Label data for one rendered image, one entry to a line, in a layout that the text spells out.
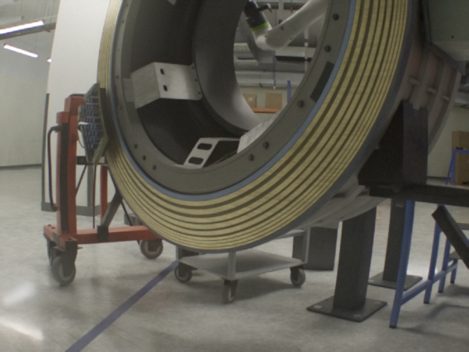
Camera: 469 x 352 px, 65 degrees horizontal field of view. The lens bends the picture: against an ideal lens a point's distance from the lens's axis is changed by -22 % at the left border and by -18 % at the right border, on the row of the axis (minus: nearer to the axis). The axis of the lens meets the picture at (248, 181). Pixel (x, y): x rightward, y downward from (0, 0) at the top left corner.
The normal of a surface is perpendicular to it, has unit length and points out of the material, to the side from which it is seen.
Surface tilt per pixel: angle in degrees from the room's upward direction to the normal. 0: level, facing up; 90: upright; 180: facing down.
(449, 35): 90
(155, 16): 103
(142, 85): 76
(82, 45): 90
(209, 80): 63
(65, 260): 90
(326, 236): 90
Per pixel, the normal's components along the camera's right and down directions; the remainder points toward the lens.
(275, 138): -0.73, 0.02
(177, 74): 0.61, -0.38
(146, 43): 0.69, 0.06
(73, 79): -0.12, 0.07
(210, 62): 0.68, -0.17
